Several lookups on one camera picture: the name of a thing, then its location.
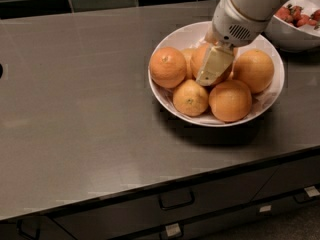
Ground front left yellowish orange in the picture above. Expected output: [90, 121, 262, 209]
[173, 79, 209, 117]

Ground left drawer with handle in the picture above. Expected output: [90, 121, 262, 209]
[0, 216, 76, 240]

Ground middle drawer with handle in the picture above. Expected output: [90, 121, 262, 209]
[53, 167, 276, 240]

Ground white bowl with strawberries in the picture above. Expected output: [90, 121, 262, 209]
[265, 0, 320, 52]

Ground drawer with handle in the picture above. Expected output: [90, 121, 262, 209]
[0, 216, 76, 240]
[53, 167, 276, 240]
[254, 155, 320, 201]

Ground right drawer with handle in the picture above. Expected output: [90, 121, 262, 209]
[254, 155, 320, 201]

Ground lower drawer with label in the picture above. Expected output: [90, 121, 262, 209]
[134, 191, 320, 240]

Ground red strawberries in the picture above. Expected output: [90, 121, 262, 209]
[275, 4, 320, 28]

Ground hidden middle orange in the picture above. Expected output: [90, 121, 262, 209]
[181, 48, 194, 79]

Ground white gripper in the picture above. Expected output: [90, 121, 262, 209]
[195, 0, 304, 87]

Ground white bowl with oranges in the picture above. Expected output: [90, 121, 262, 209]
[148, 21, 285, 127]

